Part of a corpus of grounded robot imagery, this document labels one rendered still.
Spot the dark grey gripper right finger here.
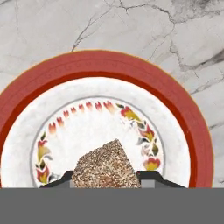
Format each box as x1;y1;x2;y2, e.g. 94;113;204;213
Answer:
136;170;186;189

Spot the red rimmed floral saucer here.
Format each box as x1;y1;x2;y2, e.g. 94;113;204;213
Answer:
0;49;214;189

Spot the brown speckled sugar cube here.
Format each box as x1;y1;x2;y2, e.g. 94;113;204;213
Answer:
71;138;142;189

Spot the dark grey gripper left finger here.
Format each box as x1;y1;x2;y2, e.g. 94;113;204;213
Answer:
39;170;75;189

